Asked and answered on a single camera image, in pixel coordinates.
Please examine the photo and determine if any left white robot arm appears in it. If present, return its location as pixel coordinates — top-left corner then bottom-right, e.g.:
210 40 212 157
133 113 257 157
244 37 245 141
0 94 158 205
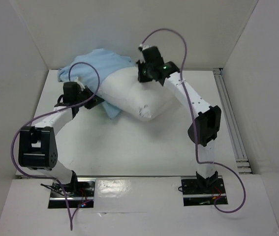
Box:
18 82 104 196

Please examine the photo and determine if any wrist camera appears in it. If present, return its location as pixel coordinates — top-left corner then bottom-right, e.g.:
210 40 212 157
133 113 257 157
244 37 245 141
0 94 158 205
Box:
138 44 152 52
62 82 81 104

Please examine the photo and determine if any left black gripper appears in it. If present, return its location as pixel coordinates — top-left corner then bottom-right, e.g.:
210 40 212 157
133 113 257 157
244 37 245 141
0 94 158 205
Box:
75 86 104 110

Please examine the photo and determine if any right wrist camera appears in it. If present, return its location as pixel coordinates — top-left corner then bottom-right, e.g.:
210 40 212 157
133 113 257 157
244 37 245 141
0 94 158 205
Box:
138 44 152 52

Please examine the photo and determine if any white pillow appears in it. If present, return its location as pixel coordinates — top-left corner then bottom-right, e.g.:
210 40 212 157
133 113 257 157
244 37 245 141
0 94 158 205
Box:
97 66 176 121

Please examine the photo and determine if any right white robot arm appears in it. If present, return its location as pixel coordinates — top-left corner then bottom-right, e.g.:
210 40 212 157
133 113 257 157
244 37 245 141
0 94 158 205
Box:
136 45 221 193

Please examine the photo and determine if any aluminium rail frame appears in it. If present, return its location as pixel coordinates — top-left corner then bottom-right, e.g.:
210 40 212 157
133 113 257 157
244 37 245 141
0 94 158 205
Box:
213 68 253 175

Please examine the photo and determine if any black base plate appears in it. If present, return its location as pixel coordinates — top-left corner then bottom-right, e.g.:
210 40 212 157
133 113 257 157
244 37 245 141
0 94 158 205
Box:
178 176 228 207
41 178 95 209

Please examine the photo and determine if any light blue pillowcase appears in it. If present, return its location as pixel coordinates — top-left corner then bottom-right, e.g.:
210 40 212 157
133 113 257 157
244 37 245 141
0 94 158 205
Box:
57 49 134 120

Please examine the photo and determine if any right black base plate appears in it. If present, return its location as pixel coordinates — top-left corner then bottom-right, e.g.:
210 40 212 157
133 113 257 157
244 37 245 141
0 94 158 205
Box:
178 176 228 207

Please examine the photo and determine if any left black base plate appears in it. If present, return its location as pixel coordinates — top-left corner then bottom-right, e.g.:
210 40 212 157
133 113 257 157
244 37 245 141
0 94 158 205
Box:
41 178 95 209

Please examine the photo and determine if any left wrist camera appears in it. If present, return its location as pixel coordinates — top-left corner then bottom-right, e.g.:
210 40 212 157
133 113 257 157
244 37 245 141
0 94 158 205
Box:
62 82 81 104

